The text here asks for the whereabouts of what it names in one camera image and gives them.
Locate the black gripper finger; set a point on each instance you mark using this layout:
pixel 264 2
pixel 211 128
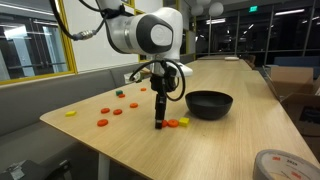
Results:
pixel 160 111

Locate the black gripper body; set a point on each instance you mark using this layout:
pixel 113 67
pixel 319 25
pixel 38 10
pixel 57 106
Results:
pixel 160 82

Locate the orange disc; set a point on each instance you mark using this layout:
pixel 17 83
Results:
pixel 165 123
pixel 122 95
pixel 143 89
pixel 105 110
pixel 173 123
pixel 117 112
pixel 102 123
pixel 133 105

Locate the yellow cube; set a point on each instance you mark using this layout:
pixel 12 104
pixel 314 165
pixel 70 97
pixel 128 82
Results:
pixel 184 122

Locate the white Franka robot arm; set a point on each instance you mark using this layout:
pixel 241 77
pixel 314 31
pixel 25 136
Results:
pixel 133 30

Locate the black bowl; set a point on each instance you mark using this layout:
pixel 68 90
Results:
pixel 208 110

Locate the green cube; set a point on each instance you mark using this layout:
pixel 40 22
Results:
pixel 119 92

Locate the light wood table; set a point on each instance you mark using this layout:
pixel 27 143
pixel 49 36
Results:
pixel 216 65

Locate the white plate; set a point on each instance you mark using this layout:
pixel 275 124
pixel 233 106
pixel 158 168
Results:
pixel 231 58

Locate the white table leg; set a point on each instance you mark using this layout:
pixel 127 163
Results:
pixel 103 166

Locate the white globe lamp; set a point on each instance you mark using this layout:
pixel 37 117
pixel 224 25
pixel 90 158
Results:
pixel 216 9
pixel 203 1
pixel 196 10

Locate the ceiling light strip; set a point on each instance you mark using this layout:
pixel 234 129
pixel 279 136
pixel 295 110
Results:
pixel 215 21
pixel 289 12

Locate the flat yellow block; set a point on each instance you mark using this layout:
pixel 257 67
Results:
pixel 70 113

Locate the grey tape roll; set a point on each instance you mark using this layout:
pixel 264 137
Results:
pixel 263 166

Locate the green exit sign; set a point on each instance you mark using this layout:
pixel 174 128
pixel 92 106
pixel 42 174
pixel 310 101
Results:
pixel 253 9

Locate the grey bench sofa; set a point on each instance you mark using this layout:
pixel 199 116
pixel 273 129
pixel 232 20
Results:
pixel 33 100

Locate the open cardboard box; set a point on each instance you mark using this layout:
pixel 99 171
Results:
pixel 290 80
pixel 293 110

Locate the blue sofa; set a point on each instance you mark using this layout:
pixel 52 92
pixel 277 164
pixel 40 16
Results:
pixel 296 61

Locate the black equipment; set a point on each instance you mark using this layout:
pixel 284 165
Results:
pixel 30 171

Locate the black item in box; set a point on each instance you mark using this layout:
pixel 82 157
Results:
pixel 311 115

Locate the wooden mount plate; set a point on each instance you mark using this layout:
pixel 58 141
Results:
pixel 145 74

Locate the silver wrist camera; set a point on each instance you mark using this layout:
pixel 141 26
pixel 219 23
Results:
pixel 185 71

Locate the yellow window frame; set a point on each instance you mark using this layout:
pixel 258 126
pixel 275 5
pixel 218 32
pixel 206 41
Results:
pixel 70 63

